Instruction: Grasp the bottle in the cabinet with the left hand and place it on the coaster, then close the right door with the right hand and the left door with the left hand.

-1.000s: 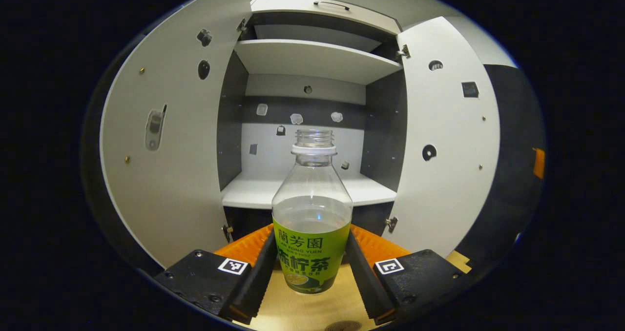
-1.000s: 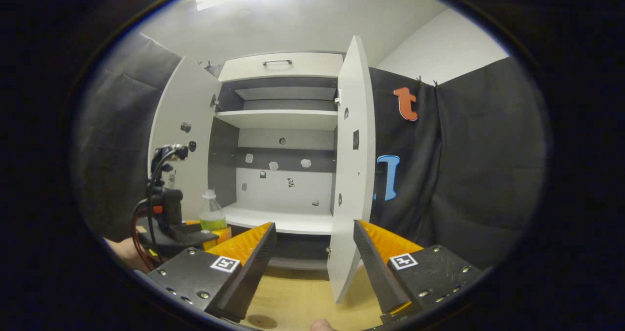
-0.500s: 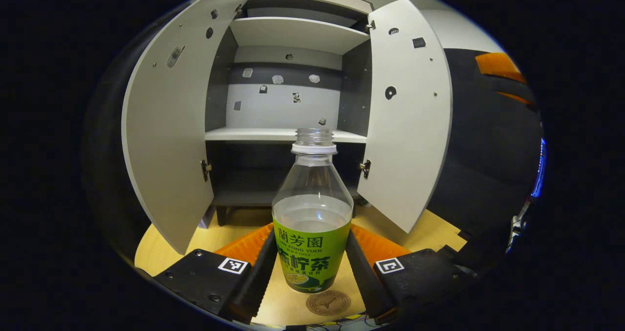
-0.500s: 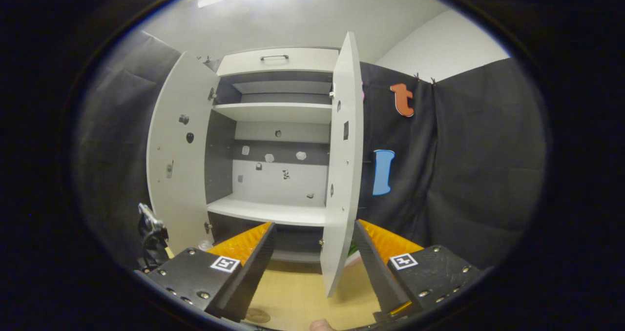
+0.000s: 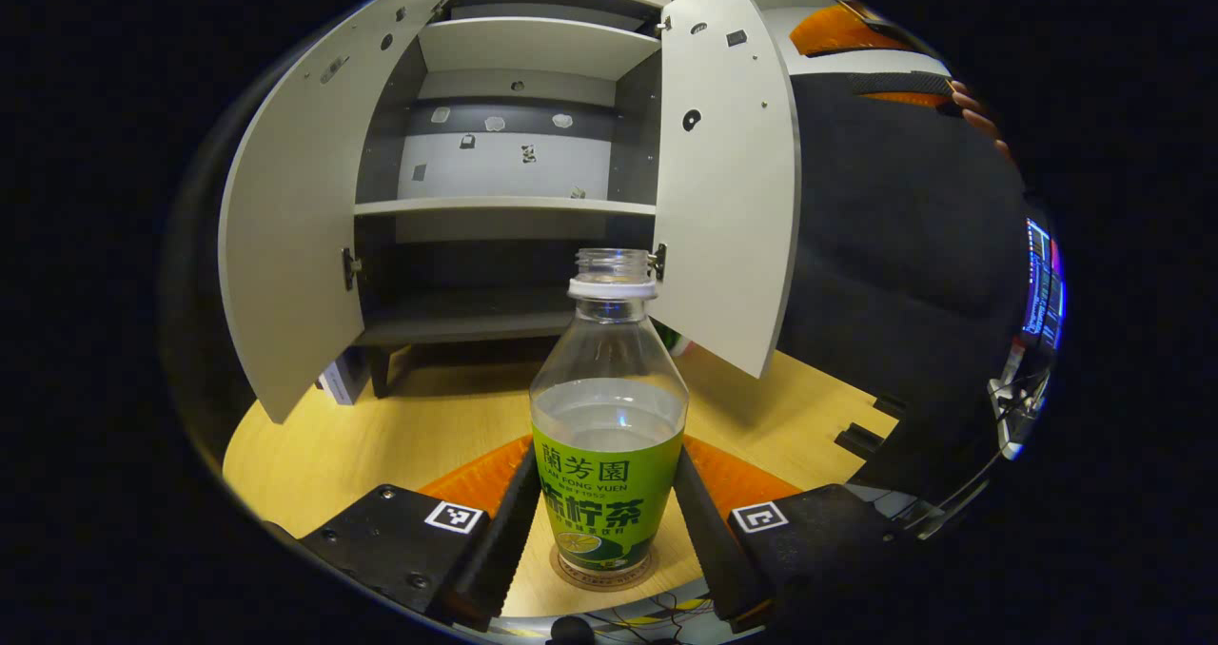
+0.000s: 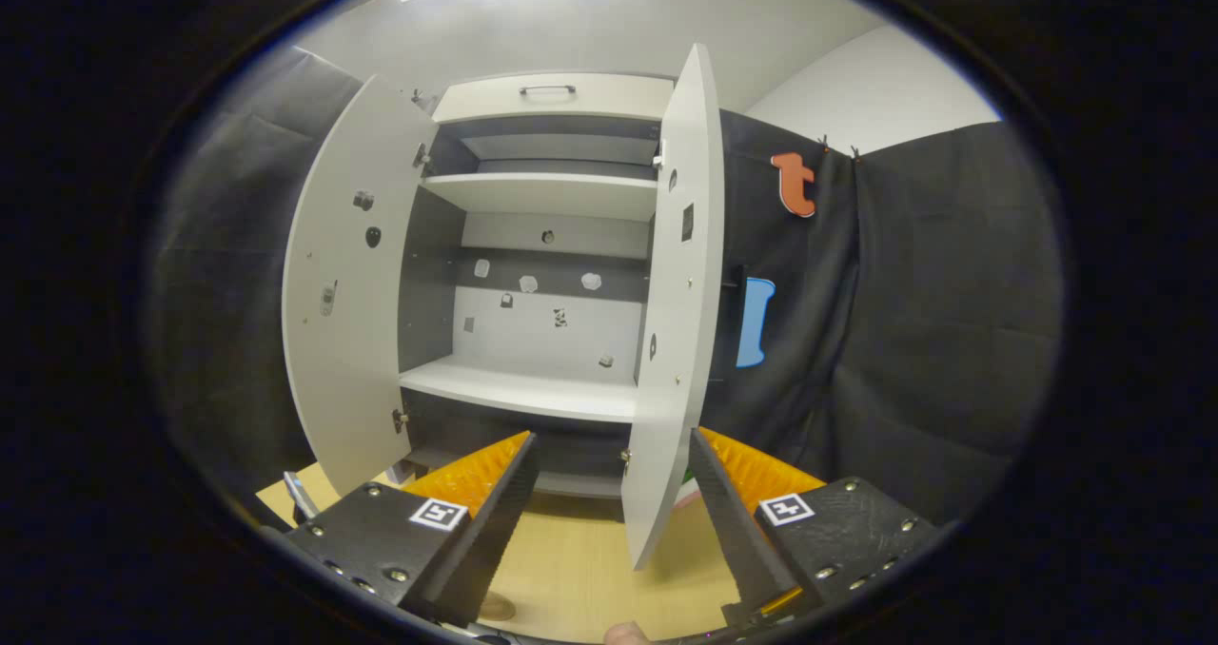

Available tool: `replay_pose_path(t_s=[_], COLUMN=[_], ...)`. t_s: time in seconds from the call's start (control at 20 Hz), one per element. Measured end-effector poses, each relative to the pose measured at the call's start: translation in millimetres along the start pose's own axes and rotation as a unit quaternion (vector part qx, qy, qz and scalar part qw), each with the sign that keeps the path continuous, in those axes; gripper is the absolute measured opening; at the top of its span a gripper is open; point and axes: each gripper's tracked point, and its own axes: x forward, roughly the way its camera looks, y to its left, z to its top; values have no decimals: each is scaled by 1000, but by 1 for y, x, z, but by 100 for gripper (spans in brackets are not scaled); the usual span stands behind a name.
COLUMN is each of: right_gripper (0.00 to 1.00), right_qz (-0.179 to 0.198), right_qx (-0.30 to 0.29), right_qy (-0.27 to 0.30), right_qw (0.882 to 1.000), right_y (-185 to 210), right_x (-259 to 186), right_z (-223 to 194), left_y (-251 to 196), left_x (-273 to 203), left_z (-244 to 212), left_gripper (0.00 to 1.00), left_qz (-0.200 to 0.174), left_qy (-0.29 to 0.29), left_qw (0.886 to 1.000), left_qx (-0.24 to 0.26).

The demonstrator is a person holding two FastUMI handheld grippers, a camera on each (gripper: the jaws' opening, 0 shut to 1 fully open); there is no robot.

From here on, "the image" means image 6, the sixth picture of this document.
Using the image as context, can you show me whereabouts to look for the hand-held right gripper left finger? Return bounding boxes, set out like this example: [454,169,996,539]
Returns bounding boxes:
[284,430,541,629]

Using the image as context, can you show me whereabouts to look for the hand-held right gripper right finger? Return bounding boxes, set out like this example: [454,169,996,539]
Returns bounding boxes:
[687,425,945,629]

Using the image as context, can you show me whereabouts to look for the white cabinet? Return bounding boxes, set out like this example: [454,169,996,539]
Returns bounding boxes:
[395,72,678,501]

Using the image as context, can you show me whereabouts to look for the blue grey strip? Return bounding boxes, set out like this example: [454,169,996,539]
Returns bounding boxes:
[283,471,322,523]

